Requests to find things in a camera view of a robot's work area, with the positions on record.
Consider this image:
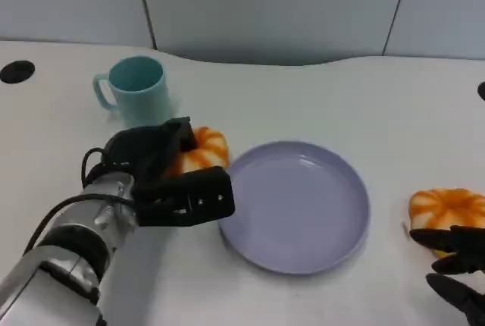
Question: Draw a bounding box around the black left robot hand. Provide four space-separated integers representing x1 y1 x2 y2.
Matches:
132 165 236 228

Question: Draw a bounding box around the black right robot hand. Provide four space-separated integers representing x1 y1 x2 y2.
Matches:
410 225 485 326

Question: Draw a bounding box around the orange white toy bread roll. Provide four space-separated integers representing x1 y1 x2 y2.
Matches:
408 188 485 261
165 126 230 177

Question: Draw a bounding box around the pale green mug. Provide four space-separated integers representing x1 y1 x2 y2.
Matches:
92 55 171 129

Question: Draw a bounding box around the lilac plate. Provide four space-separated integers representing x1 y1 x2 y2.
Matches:
217 140 371 275

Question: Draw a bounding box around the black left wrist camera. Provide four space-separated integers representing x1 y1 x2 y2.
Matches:
102 116 197 181

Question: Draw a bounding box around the black looping arm cable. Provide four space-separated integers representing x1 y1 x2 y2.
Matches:
81 146 109 189

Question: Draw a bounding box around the black long arm cable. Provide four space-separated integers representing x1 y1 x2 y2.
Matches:
22 193 133 255

